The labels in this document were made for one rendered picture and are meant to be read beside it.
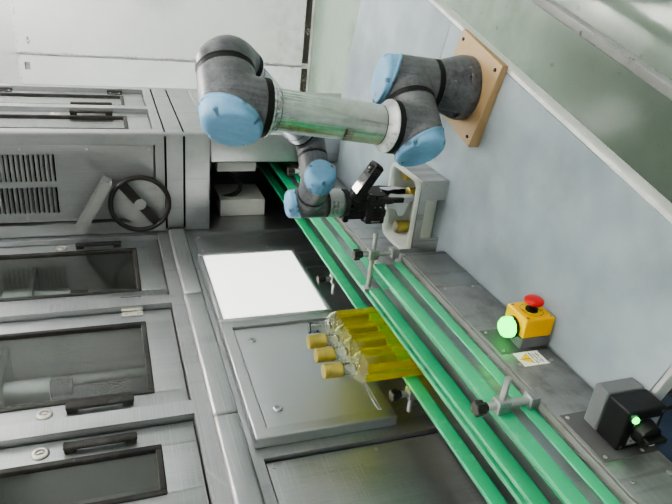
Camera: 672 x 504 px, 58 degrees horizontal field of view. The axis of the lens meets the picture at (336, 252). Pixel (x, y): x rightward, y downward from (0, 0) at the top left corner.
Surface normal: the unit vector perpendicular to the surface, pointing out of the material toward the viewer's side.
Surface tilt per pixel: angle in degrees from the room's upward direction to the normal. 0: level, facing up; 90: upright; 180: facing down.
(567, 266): 0
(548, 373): 90
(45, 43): 90
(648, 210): 0
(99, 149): 90
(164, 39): 90
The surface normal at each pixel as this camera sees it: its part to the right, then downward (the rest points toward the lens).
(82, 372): 0.10, -0.89
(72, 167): 0.33, 0.44
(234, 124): 0.03, 0.89
